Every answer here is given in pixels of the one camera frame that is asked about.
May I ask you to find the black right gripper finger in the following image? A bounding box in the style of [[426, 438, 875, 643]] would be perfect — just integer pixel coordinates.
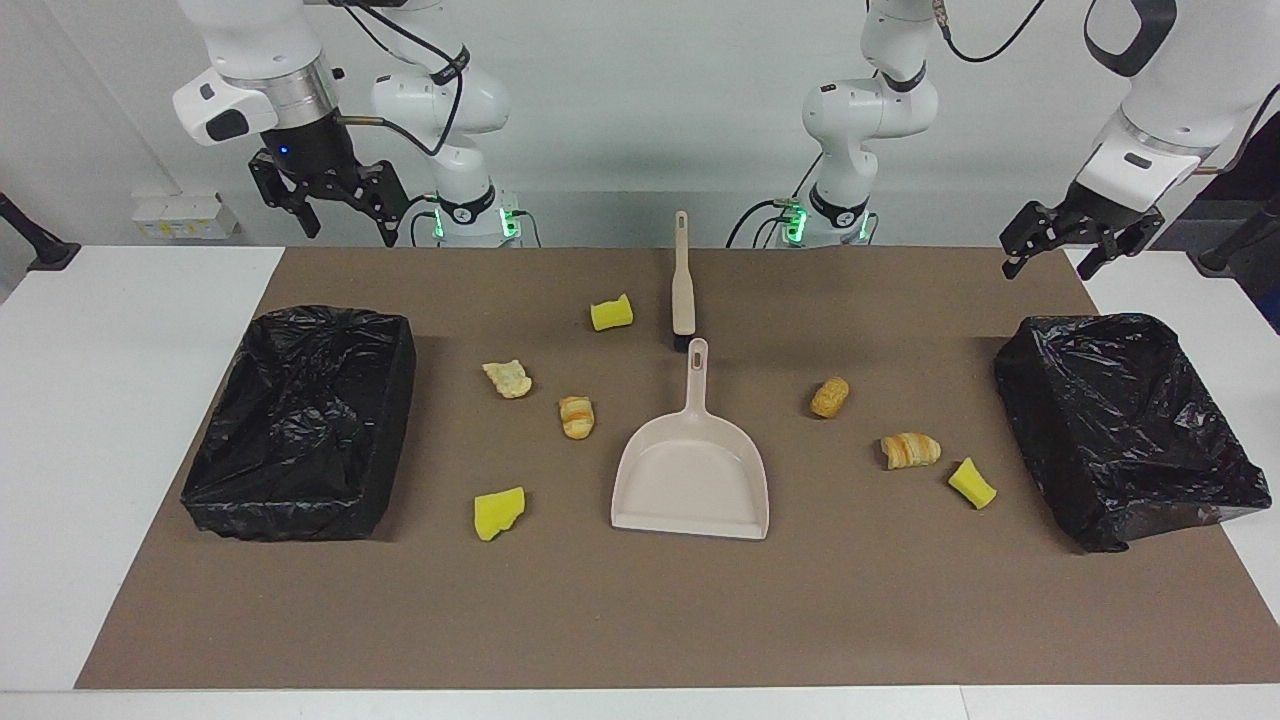
[[360, 160, 413, 248], [248, 152, 322, 239]]

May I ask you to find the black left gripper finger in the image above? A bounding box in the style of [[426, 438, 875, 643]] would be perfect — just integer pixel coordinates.
[[1000, 203, 1061, 279], [1077, 232, 1149, 281]]

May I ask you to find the large striped croissant piece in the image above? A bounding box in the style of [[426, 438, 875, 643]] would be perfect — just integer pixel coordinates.
[[880, 432, 942, 471]]

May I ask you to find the wedge yellow sponge piece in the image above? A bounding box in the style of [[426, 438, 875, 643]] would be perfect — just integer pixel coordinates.
[[948, 457, 998, 511]]

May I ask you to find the beige hand brush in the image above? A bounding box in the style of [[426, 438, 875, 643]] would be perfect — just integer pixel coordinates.
[[670, 211, 698, 353]]

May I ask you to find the beige plastic dustpan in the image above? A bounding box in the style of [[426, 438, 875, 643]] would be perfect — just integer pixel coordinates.
[[611, 338, 770, 541]]

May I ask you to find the bin lined with black bag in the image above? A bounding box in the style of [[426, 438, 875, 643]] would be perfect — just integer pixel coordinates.
[[993, 313, 1273, 554], [180, 306, 417, 543]]

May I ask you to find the black clamp stand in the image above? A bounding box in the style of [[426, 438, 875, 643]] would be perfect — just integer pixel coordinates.
[[0, 192, 81, 273], [1190, 195, 1280, 279]]

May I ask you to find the dark background panel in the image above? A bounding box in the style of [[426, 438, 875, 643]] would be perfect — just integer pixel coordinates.
[[1150, 85, 1280, 336]]

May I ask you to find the pale cracker piece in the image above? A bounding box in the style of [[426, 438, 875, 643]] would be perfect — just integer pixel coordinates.
[[482, 359, 533, 400]]

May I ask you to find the jagged yellow sponge piece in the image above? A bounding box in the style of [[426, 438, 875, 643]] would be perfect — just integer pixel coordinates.
[[473, 486, 527, 543]]

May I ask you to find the brown table mat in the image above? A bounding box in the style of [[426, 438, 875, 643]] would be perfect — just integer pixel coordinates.
[[75, 247, 1280, 691]]

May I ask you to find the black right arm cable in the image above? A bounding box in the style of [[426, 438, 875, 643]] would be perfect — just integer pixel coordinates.
[[328, 0, 473, 158]]

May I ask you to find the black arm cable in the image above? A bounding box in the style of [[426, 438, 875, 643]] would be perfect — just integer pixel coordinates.
[[328, 0, 473, 158], [933, 0, 1280, 176]]

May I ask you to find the white wall socket box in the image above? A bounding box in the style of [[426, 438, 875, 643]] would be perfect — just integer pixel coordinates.
[[132, 193, 241, 241]]

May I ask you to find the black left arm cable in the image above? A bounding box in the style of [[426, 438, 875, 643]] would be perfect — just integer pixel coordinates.
[[933, 0, 1280, 176]]

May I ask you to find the black left base cable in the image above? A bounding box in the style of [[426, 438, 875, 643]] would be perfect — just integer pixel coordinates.
[[725, 198, 801, 248]]

